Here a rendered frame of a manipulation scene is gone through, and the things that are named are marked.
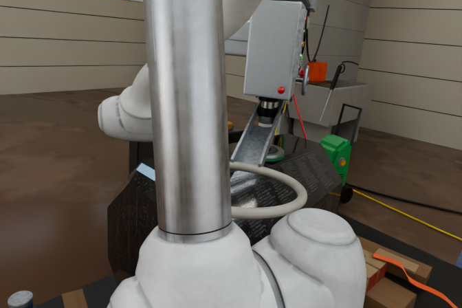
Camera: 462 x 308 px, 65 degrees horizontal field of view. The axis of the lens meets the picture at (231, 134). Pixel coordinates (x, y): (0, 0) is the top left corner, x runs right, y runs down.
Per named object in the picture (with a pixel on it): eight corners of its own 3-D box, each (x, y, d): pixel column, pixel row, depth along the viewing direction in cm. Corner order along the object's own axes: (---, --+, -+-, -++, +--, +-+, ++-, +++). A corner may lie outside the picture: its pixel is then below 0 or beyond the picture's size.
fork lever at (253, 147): (257, 96, 199) (258, 88, 196) (292, 100, 195) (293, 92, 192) (221, 168, 142) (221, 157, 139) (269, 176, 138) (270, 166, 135)
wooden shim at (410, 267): (373, 255, 233) (373, 254, 233) (379, 249, 241) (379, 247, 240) (414, 273, 218) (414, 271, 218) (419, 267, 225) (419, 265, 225)
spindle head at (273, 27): (256, 90, 200) (265, 5, 188) (295, 95, 195) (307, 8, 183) (241, 100, 167) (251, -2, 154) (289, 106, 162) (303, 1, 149)
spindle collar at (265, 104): (258, 117, 184) (265, 57, 176) (277, 120, 182) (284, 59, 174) (254, 122, 173) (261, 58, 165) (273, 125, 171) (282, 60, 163)
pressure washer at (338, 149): (325, 187, 359) (339, 101, 335) (352, 203, 330) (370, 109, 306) (297, 192, 342) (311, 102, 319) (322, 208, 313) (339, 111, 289)
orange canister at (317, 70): (300, 82, 484) (303, 58, 475) (317, 81, 521) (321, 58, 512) (314, 85, 470) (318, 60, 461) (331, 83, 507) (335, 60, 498)
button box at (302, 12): (292, 75, 165) (300, 9, 157) (298, 75, 164) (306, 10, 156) (290, 77, 157) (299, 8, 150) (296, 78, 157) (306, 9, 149)
